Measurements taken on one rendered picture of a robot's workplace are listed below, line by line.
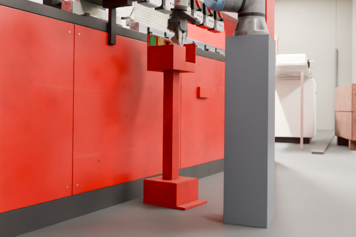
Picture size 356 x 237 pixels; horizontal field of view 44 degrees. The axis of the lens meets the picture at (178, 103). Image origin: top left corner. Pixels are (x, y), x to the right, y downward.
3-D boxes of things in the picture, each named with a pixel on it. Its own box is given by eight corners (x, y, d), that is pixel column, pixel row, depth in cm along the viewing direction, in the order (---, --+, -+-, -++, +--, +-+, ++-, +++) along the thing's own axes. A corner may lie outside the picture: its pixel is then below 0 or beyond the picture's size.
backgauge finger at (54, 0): (74, 1, 213) (74, -9, 213) (36, 7, 225) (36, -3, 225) (91, 7, 223) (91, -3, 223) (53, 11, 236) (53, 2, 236)
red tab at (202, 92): (199, 97, 291) (199, 86, 291) (197, 97, 292) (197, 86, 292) (209, 97, 304) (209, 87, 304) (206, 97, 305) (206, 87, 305)
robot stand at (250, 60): (274, 218, 191) (275, 40, 192) (267, 228, 174) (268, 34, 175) (233, 213, 198) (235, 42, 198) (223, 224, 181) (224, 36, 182)
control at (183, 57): (173, 69, 209) (173, 31, 209) (147, 70, 218) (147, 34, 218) (195, 72, 225) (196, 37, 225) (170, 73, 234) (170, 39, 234)
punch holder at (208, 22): (205, 25, 328) (206, 3, 328) (195, 26, 332) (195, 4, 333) (213, 28, 341) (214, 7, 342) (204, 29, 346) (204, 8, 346)
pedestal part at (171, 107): (171, 180, 217) (172, 70, 217) (162, 179, 220) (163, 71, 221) (178, 178, 222) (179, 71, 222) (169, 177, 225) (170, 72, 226)
